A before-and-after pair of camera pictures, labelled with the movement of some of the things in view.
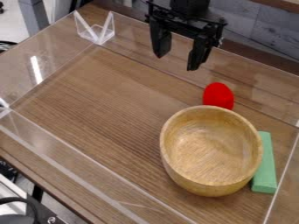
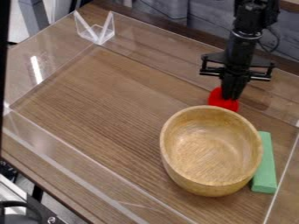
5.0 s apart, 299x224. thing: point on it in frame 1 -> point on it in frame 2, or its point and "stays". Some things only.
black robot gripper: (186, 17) -> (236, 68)
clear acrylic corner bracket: (96, 33) stays
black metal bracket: (38, 214) stays
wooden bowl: (211, 149) stays
